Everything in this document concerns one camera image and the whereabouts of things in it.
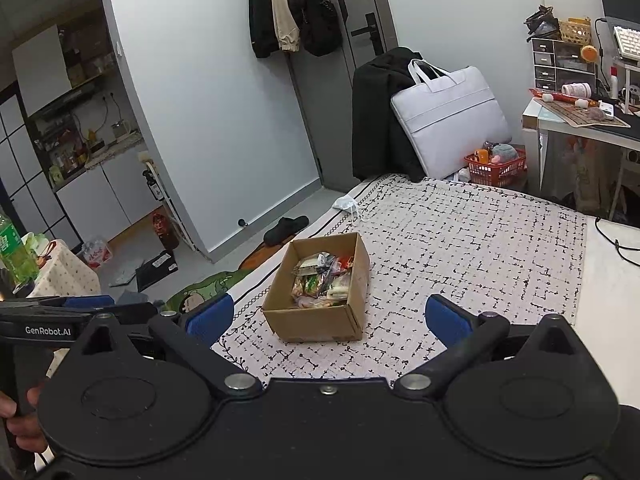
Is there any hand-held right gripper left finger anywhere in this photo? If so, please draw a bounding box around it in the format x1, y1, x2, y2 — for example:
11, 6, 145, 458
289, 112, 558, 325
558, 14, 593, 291
75, 294, 263, 401

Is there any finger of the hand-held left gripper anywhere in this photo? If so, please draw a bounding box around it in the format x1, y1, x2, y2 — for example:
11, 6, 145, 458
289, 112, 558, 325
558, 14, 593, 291
60, 295, 118, 311

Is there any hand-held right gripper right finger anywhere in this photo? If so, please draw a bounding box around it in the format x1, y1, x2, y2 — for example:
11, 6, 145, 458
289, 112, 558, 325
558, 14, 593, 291
387, 294, 581, 401

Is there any brown cardboard box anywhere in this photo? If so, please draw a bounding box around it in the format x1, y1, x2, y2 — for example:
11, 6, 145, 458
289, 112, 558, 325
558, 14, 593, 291
261, 232, 371, 344

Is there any pile of snack packets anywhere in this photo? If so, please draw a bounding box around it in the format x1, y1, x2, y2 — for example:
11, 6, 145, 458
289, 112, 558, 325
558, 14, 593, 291
290, 251, 357, 309

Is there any person's left hand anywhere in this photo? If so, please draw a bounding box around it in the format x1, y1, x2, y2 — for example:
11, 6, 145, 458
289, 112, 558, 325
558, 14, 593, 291
0, 382, 51, 456

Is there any green cartoon rug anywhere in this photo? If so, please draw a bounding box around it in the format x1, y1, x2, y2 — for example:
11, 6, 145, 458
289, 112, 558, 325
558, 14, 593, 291
165, 267, 253, 313

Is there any cream dotted cloth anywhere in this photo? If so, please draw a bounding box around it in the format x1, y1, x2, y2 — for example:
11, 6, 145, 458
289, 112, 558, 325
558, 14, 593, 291
22, 237, 103, 301

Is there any clear plastic bag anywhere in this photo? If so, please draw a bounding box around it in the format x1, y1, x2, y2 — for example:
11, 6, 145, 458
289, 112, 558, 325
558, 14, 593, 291
80, 237, 113, 268

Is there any black flat box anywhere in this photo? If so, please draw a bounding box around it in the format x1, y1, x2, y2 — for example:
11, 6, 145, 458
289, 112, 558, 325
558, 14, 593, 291
135, 250, 179, 293

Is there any black white printed blanket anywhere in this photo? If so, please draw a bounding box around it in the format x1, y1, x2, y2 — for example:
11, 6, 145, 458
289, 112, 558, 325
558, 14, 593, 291
210, 172, 588, 381

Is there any green drink bottle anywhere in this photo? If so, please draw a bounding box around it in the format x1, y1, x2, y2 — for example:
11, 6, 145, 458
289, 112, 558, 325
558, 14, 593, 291
0, 210, 41, 286

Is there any red jar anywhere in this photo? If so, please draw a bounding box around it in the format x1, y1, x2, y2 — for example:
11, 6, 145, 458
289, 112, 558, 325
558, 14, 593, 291
151, 212, 180, 251

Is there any white kitchen cabinet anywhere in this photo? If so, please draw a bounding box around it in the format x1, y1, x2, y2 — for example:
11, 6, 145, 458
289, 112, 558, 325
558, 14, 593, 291
52, 147, 166, 246

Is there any black slipper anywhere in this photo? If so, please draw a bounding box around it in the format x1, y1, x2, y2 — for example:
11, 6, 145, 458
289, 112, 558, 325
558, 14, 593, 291
263, 215, 311, 247

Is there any white face mask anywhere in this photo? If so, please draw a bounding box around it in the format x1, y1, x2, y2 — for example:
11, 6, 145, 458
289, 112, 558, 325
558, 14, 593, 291
332, 196, 373, 223

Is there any red plastic basket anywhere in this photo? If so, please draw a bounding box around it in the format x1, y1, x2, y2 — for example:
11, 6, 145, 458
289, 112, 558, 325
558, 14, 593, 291
463, 147, 528, 188

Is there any white bed sheet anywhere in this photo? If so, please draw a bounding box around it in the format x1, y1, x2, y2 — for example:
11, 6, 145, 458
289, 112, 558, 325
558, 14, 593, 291
572, 217, 640, 406

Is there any grey laptop bag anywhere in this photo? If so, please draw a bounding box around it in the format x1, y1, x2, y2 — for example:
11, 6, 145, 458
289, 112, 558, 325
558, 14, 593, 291
390, 59, 513, 178

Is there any black jacket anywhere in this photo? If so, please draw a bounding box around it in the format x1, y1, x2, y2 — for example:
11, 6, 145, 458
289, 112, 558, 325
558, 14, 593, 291
351, 46, 426, 183

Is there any white shelf unit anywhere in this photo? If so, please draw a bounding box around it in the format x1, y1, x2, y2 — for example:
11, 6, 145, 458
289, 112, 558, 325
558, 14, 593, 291
521, 95, 640, 211

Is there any brown desk mat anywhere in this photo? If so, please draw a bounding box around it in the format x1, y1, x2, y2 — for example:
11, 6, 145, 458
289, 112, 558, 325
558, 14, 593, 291
532, 97, 631, 128

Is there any grey drawer organiser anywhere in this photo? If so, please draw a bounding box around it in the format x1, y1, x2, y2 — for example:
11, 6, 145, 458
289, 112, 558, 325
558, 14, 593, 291
531, 37, 598, 93

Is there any white monitor riser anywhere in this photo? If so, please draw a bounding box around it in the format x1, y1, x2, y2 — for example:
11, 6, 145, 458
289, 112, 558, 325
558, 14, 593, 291
612, 57, 640, 116

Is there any black hanging coat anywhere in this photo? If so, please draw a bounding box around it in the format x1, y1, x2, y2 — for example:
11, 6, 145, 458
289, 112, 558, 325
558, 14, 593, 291
246, 0, 281, 59

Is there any dark crumpled bag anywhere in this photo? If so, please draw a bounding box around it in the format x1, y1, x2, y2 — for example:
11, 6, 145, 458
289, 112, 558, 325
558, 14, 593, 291
524, 5, 561, 43

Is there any black hanging bag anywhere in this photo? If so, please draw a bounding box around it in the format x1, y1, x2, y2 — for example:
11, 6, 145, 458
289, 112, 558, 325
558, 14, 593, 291
290, 0, 343, 57

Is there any beige hanging garment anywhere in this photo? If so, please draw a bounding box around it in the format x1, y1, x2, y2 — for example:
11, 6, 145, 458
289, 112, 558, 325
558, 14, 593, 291
267, 0, 302, 53

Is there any wicker basket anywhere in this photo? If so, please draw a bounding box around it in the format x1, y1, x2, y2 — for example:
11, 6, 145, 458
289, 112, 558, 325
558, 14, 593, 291
559, 17, 592, 44

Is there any white keyboard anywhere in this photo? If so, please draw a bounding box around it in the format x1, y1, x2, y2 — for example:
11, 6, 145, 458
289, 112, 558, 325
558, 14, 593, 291
612, 25, 640, 61

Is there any black cable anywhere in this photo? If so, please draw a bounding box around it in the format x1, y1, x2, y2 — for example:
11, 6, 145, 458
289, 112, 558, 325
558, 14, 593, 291
595, 216, 640, 267

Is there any black door handle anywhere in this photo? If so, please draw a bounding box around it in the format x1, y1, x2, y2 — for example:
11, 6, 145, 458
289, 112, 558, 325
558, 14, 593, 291
350, 12, 378, 56

